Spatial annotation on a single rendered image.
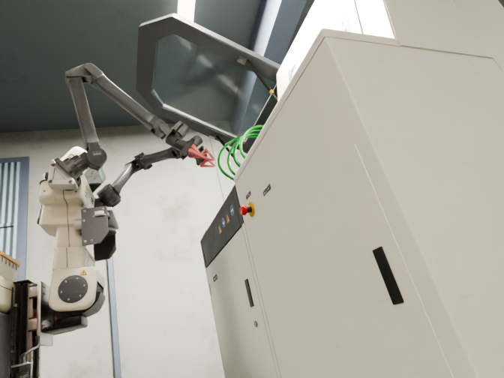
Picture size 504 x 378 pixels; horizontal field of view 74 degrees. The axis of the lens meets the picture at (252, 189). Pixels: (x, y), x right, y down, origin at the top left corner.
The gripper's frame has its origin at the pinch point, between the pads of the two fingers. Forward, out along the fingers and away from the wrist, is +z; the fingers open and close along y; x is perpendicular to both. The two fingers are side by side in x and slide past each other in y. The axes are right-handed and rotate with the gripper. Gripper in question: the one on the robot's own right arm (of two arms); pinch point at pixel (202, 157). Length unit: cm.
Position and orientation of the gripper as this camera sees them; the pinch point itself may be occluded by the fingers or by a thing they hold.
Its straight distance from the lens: 160.6
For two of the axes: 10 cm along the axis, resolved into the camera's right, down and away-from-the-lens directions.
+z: 8.6, 4.8, -1.6
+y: 5.0, -7.7, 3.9
